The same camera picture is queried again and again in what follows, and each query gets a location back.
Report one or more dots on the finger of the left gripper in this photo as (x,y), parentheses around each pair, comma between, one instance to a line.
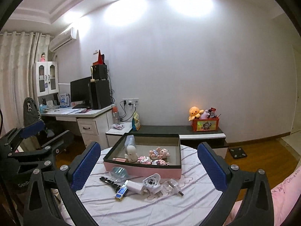
(59,143)
(32,130)

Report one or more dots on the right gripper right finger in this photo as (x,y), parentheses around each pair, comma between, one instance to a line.
(256,207)

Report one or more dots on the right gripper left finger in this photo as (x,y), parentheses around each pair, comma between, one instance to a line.
(40,207)

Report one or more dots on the black hair clip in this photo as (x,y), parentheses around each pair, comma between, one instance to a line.
(114,185)

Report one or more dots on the teal clear round piece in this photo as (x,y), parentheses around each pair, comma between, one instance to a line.
(119,174)

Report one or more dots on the blue gold small box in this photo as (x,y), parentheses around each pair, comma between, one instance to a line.
(121,193)

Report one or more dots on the white round-head figure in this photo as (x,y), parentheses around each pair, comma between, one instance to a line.
(130,154)

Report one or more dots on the white power adapter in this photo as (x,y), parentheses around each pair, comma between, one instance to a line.
(135,187)

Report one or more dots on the pink block kitty figure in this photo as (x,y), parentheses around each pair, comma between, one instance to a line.
(144,160)

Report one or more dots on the clear plug piece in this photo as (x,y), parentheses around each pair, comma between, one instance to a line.
(172,187)

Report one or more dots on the white perforated shell case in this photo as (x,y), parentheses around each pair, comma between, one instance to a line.
(152,183)

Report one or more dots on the baby doll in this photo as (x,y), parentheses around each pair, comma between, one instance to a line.
(159,153)

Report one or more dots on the rose gold metal cup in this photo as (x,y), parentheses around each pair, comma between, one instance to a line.
(120,159)

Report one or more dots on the clear plastic box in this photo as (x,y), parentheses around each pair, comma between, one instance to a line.
(130,141)

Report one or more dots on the black office chair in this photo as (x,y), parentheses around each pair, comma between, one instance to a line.
(32,115)

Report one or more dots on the pink bedding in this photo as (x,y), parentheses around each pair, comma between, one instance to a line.
(286,205)

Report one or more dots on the white desk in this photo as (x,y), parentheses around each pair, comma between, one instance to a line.
(93,124)

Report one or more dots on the black floor scale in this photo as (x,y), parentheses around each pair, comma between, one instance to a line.
(237,153)

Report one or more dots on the striped white tablecloth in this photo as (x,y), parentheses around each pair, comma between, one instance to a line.
(199,197)

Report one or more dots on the black monitor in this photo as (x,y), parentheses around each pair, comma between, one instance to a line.
(79,91)

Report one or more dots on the orange cap bottle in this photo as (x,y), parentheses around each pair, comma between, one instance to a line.
(116,117)

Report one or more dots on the black computer tower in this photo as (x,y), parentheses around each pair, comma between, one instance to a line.
(99,93)

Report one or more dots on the white hutch cabinet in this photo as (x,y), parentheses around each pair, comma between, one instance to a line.
(45,78)

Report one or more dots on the snack bag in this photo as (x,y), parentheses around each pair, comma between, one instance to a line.
(136,121)

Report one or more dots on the small doll on cabinet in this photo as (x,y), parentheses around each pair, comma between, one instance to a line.
(42,58)

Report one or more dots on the black speaker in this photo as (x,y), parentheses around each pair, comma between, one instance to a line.
(100,72)

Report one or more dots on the pink black storage box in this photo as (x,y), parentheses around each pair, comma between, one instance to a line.
(145,154)

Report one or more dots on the beige curtain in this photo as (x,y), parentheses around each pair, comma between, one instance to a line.
(19,52)

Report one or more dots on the red toy bin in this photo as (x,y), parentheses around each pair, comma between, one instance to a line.
(205,125)

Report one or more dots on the purple plush toy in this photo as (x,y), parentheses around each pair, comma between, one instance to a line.
(205,114)

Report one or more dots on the orange octopus plush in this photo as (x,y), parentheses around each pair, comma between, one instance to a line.
(195,113)

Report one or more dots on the wall power outlet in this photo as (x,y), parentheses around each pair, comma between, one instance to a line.
(131,101)

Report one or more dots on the wall air conditioner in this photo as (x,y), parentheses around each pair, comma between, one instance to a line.
(62,39)

